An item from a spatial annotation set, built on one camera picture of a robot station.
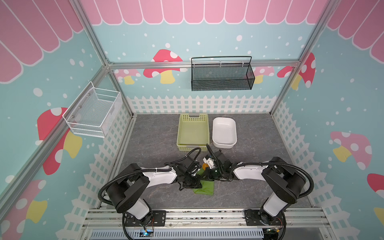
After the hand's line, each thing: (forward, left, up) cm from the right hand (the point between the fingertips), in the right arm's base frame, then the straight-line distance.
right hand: (199, 178), depth 85 cm
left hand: (-6, -1, -2) cm, 6 cm away
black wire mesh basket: (+57, -9, +32) cm, 66 cm away
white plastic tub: (+34, -19, -1) cm, 38 cm away
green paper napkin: (-4, -5, -2) cm, 6 cm away
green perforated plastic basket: (+36, +4, -3) cm, 36 cm away
